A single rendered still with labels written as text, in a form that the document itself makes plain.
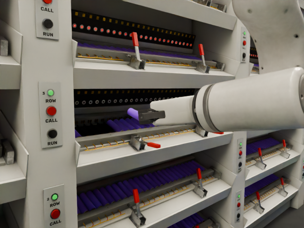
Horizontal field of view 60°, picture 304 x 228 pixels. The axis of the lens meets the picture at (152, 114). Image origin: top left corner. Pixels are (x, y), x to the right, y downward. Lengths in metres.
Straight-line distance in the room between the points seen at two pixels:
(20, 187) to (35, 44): 0.26
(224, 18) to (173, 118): 0.55
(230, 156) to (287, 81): 0.66
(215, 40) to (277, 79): 0.67
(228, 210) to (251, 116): 0.72
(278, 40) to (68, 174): 0.45
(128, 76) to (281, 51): 0.32
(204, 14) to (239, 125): 0.51
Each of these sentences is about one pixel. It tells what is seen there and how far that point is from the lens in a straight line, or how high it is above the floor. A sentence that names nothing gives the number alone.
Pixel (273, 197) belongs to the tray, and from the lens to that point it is 1.51.
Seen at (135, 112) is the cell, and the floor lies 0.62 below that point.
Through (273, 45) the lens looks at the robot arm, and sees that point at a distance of 0.49.
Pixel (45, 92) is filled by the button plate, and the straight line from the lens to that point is 0.52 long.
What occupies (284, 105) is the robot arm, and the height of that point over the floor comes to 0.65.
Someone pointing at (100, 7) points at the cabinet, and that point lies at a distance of 0.84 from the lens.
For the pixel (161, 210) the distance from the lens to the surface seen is 0.81.
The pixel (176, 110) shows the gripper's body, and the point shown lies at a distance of 0.46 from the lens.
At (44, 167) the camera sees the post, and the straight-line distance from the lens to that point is 0.54.
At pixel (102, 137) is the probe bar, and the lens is 0.64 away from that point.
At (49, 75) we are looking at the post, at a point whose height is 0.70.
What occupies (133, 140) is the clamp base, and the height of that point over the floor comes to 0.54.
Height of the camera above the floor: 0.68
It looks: 6 degrees down
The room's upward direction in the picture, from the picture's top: straight up
